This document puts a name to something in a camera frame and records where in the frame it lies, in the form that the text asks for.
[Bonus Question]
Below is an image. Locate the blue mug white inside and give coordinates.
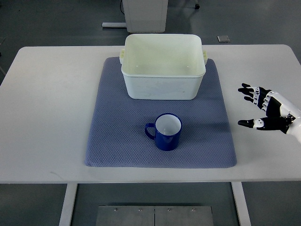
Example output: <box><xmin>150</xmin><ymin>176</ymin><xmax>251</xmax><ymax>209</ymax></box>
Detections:
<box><xmin>144</xmin><ymin>113</ymin><xmax>182</xmax><ymax>151</ymax></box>

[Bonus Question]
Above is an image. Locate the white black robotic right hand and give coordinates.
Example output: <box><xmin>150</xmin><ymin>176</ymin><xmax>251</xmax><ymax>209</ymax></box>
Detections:
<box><xmin>238</xmin><ymin>83</ymin><xmax>301</xmax><ymax>142</ymax></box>

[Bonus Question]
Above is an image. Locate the grey metal floor plate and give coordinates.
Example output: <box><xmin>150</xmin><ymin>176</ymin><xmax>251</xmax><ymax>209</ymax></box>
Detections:
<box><xmin>96</xmin><ymin>206</ymin><xmax>214</xmax><ymax>226</ymax></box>

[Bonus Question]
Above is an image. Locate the white table left leg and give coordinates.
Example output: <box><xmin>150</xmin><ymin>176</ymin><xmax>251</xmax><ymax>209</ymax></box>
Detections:
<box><xmin>59</xmin><ymin>183</ymin><xmax>78</xmax><ymax>226</ymax></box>

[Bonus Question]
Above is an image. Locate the white table right leg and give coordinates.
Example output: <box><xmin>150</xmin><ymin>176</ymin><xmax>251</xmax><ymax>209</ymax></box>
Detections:
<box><xmin>231</xmin><ymin>182</ymin><xmax>251</xmax><ymax>226</ymax></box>

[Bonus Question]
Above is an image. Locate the white metal floor bar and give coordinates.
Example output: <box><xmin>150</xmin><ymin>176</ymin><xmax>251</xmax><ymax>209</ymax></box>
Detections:
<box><xmin>102</xmin><ymin>22</ymin><xmax>127</xmax><ymax>28</ymax></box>

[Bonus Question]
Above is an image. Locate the small grey floor socket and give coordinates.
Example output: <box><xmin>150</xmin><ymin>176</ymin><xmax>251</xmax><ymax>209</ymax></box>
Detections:
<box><xmin>217</xmin><ymin>35</ymin><xmax>230</xmax><ymax>43</ymax></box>

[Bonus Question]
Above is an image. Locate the white pedestal cabinet base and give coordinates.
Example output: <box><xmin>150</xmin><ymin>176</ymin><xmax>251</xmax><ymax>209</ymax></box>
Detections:
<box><xmin>122</xmin><ymin>0</ymin><xmax>168</xmax><ymax>33</ymax></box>

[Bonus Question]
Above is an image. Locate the blue textured fabric mat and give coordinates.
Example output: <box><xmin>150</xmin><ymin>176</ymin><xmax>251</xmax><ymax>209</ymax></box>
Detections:
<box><xmin>85</xmin><ymin>57</ymin><xmax>237</xmax><ymax>169</ymax></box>

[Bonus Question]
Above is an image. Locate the white plastic storage box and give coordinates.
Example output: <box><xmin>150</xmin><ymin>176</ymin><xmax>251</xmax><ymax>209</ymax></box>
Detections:
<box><xmin>119</xmin><ymin>34</ymin><xmax>206</xmax><ymax>100</ymax></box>

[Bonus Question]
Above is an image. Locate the white table leg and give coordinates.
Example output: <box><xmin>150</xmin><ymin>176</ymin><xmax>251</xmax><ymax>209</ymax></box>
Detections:
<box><xmin>59</xmin><ymin>183</ymin><xmax>78</xmax><ymax>226</ymax></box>
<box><xmin>231</xmin><ymin>182</ymin><xmax>251</xmax><ymax>226</ymax></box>

